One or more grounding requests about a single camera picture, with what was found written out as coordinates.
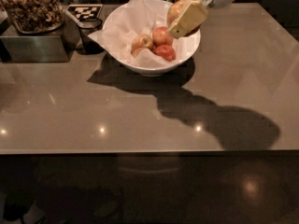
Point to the small hidden red apple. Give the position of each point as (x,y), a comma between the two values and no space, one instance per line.
(166,52)

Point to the black white fiducial marker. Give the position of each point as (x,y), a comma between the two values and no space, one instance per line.
(85,11)

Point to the steel box stand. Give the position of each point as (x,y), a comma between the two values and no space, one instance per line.
(53,47)

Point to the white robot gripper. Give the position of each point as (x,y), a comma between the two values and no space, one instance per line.
(193,15)

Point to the white tissue paper liner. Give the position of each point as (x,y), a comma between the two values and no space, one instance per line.
(124,28)

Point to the glass container of snacks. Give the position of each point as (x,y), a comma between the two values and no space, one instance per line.
(32,17)

